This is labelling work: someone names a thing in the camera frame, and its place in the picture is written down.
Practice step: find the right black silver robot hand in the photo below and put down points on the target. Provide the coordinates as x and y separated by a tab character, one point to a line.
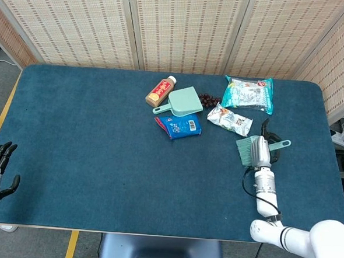
261	153

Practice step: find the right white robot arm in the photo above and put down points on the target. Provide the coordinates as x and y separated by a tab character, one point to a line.
264	187

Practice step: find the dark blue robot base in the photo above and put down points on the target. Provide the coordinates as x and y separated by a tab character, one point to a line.
153	247

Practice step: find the brown bottle with red label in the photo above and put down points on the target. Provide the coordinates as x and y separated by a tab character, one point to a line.
159	91

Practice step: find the white silver snack bag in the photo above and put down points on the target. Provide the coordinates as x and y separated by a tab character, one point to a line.
228	119

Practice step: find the white table foot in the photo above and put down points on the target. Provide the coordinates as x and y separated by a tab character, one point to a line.
8	227

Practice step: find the teal white snack bag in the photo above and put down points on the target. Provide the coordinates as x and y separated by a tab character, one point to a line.
247	95

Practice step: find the dark red grape bunch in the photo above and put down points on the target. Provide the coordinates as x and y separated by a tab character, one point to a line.
207	100

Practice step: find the blue snack packet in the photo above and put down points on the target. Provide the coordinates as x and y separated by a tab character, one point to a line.
179	126

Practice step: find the mint green dustpan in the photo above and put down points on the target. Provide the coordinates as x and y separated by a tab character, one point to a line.
182	101

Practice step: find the blue felt table mat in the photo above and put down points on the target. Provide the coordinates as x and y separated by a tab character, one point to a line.
86	144

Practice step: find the woven bamboo screen panel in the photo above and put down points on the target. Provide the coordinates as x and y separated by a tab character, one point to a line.
342	66
186	30
8	40
73	23
282	36

